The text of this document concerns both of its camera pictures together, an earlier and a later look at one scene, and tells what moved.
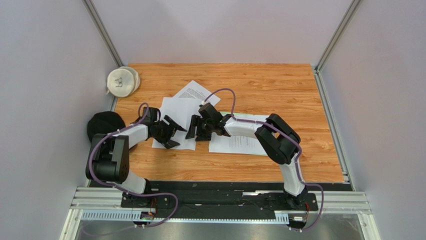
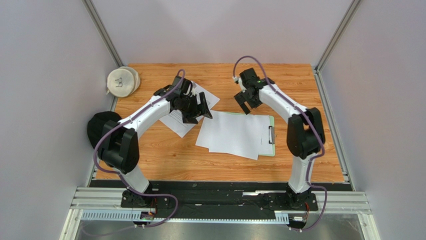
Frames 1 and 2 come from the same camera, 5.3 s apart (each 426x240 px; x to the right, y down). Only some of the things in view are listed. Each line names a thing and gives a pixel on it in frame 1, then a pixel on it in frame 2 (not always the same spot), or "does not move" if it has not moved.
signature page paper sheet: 235,144 does not move
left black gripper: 168,143 to 190,117
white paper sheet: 180,110 to 247,136
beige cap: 123,82 does not move
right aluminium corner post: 332,44 does not move
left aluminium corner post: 97,21 does not move
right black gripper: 201,126 to 246,96
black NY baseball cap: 104,122 does not move
